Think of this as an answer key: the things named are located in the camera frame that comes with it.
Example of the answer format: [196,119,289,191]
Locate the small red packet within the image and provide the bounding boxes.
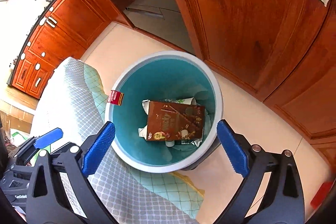
[108,90,124,106]

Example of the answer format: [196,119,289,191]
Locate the red plastic object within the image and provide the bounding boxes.
[310,181,334,207]

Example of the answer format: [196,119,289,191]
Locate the grey green patterned tablecloth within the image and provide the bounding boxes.
[30,57,205,224]

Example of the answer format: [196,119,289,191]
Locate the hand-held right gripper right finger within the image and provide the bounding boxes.
[215,120,305,224]

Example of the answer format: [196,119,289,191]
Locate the brown snack box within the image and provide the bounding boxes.
[146,101,206,142]

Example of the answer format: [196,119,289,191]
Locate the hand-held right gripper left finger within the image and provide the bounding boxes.
[26,121,117,224]

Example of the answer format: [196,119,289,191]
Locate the wooden kitchen base cabinets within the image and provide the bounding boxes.
[12,0,129,100]

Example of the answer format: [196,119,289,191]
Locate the white teal trash bin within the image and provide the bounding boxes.
[106,51,223,173]

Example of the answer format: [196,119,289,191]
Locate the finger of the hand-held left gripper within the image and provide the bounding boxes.
[9,128,64,161]

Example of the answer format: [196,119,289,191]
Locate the green white plastic bag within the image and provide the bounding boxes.
[8,130,30,142]

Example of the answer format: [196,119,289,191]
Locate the wooden door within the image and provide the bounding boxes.
[152,0,336,169]

